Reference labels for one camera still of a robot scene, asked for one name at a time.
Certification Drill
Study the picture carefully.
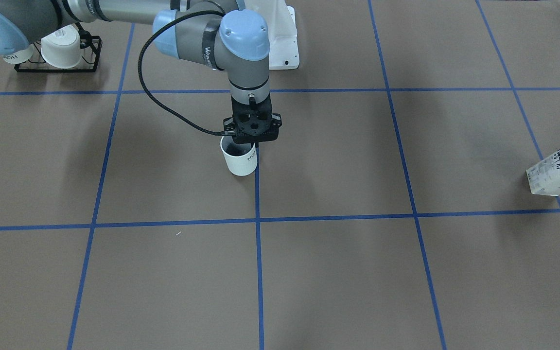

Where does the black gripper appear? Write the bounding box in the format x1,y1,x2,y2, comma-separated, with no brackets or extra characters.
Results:
222,95,282,144

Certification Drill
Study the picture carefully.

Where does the white mug grey inside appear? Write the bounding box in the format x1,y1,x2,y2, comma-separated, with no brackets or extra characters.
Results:
220,137,258,176

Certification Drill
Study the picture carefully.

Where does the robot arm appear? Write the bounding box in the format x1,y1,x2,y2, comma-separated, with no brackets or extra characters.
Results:
0,0,282,144

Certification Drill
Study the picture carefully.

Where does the white mug on rack upper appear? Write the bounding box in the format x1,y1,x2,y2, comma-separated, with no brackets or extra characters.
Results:
0,45,35,65

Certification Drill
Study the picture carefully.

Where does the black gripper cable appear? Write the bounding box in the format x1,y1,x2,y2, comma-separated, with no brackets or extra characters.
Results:
138,11,227,136

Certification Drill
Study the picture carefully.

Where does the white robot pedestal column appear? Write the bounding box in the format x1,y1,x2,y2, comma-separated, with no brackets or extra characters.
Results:
245,0,300,70

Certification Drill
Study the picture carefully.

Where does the black wire mug rack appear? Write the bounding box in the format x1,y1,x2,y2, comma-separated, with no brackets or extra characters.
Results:
14,23,103,73

